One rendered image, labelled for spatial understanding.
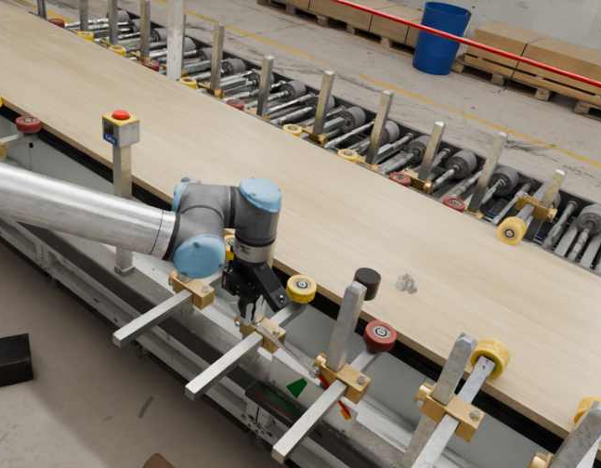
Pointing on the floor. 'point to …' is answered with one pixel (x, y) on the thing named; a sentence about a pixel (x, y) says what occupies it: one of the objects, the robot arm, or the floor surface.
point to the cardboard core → (157, 462)
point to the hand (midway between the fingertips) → (250, 322)
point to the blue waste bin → (440, 47)
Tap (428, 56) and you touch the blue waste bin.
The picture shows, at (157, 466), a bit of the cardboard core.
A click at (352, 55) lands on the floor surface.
